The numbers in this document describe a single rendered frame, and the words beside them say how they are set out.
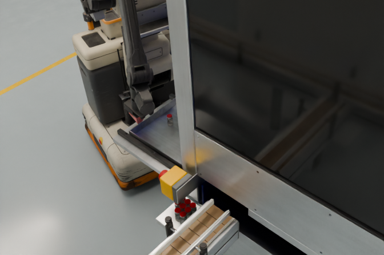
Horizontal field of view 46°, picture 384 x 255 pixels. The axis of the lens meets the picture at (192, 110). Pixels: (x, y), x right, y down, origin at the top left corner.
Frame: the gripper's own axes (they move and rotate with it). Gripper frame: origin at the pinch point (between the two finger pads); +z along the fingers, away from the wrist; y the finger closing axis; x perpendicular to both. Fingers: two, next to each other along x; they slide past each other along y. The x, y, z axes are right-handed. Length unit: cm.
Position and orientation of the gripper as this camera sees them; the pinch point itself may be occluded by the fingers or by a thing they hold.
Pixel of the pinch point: (139, 122)
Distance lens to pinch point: 175.4
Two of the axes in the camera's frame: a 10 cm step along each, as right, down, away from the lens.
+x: 7.0, -4.9, 5.2
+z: -0.6, 6.9, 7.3
